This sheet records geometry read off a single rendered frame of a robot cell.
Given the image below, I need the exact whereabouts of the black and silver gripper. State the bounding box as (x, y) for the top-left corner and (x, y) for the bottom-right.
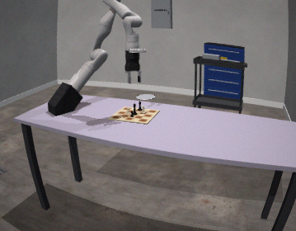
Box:
(125, 42), (146, 84)

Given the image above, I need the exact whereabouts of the brown and cream chessboard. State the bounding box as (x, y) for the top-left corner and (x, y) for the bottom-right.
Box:
(108, 106), (159, 125)

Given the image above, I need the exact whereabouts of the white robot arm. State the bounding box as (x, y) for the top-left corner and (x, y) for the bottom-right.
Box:
(68, 0), (143, 92)

